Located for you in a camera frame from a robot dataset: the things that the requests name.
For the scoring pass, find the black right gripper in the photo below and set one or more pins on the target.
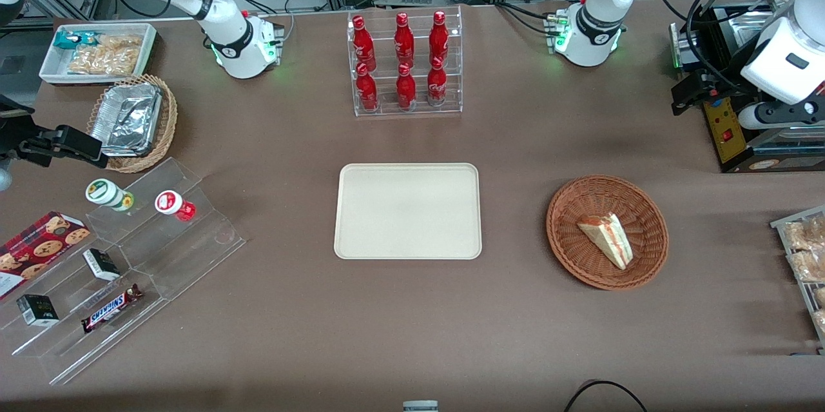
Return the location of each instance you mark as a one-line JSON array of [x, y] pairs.
[[18, 142]]

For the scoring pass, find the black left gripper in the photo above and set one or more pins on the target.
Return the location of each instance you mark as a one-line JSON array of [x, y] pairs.
[[727, 73]]

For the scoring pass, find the triangular sandwich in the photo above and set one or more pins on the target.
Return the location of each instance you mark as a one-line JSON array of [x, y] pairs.
[[609, 238]]

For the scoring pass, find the oval light wicker basket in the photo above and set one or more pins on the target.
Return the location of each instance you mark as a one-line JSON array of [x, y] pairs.
[[164, 128]]

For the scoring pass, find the round brown wicker basket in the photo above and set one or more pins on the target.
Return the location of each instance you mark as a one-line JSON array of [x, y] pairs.
[[580, 199]]

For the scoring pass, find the grey metal bread tray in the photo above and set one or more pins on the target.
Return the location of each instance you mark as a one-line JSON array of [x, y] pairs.
[[799, 289]]

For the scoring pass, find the beige rectangular tray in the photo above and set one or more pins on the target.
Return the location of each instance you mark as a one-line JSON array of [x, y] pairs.
[[407, 212]]

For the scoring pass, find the grey metal block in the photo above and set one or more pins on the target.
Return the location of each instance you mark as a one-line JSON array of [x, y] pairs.
[[682, 51]]

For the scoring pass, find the green lid yogurt cup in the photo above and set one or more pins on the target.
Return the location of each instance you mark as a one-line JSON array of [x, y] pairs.
[[103, 191]]

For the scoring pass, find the silver foil container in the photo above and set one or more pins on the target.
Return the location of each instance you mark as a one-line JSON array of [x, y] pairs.
[[126, 118]]

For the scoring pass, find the black box with yellow panel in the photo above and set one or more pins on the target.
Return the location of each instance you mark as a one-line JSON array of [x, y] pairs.
[[731, 147]]

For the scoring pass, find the steel food pan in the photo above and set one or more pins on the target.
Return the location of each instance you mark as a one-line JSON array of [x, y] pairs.
[[747, 38]]

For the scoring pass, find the white rectangular snack bin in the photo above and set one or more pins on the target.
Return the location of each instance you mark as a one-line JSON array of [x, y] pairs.
[[51, 70]]

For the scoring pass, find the clear bag of crackers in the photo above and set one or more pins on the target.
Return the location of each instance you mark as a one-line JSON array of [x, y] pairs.
[[106, 57]]

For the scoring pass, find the red lid yogurt cup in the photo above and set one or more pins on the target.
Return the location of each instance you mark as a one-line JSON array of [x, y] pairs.
[[170, 202]]

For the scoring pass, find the red cookie box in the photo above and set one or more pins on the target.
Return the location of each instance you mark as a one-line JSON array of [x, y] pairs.
[[38, 247]]

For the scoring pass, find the teal snack packet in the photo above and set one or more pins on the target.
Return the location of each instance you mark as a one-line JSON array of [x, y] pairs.
[[69, 39]]

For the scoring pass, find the small black carton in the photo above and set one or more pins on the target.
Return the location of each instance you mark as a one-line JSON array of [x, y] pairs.
[[102, 265], [37, 310]]

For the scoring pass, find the clear acrylic stepped shelf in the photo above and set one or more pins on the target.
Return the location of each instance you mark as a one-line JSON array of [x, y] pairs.
[[187, 251]]

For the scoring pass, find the snickers chocolate bar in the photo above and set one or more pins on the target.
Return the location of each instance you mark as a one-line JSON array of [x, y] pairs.
[[109, 309]]

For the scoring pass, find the wrapped bread pack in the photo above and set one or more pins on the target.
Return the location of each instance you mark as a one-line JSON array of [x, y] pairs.
[[809, 265], [809, 235]]

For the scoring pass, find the red cola bottle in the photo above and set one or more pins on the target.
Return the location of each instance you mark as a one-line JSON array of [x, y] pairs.
[[439, 39], [404, 41], [363, 43], [367, 91], [406, 89], [436, 84]]

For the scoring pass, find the clear acrylic bottle rack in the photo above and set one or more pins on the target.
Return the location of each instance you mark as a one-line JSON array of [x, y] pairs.
[[385, 44]]

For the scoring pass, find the small grey white object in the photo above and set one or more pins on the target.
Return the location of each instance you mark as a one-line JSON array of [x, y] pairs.
[[420, 406]]

